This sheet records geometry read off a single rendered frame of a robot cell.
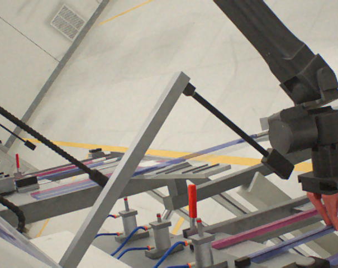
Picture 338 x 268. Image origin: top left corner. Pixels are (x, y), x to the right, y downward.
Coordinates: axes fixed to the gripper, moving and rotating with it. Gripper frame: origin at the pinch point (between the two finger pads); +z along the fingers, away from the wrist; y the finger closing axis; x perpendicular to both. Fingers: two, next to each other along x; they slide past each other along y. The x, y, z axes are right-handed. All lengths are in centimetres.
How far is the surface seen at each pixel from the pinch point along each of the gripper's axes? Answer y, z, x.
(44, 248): -11.5, -7.2, -46.7
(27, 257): 38, -21, -59
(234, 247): -8.4, 1.0, -15.6
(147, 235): -9.8, -5.3, -30.6
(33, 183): -127, 1, -21
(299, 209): -16.7, 1.2, 6.5
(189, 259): 5.8, -5.3, -32.1
